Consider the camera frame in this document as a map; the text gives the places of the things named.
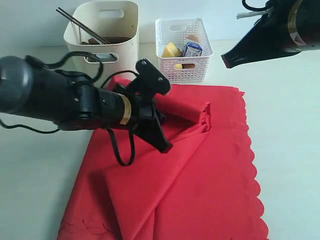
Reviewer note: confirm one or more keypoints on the brown wooden spoon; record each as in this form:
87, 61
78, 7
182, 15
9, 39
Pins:
89, 43

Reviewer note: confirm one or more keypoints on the cream plastic bin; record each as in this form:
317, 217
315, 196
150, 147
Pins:
109, 18

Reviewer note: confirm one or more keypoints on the red table cloth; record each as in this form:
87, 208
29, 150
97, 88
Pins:
204, 188

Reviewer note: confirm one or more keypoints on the stainless steel cup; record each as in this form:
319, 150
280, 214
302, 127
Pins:
102, 57

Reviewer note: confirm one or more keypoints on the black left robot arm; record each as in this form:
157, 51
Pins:
69, 99

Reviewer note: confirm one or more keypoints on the orange fried chicken nugget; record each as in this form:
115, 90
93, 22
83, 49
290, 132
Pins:
188, 65

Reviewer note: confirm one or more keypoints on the blue white milk carton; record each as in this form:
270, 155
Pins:
192, 49

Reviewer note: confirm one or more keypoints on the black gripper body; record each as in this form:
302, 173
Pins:
289, 26

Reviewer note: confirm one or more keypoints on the silver table knife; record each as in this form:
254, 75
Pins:
77, 33

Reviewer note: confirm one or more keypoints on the yellow cheese wedge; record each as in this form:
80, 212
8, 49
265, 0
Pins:
171, 51

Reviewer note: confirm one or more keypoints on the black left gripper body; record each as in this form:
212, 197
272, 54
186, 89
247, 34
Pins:
142, 110

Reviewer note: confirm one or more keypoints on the white perforated plastic basket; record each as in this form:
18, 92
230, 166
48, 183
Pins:
177, 31

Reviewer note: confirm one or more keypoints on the brown wooden plate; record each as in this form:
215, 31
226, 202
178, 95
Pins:
113, 39

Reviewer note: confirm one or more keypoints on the brown egg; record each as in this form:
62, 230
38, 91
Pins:
192, 38

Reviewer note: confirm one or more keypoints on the dark wooden chopstick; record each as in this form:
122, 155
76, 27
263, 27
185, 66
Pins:
81, 23
77, 25

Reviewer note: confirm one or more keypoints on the yellow lemon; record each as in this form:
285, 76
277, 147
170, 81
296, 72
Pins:
178, 66

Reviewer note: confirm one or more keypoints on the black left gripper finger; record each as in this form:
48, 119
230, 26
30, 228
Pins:
263, 42
151, 131

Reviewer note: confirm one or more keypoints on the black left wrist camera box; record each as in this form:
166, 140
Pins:
149, 82

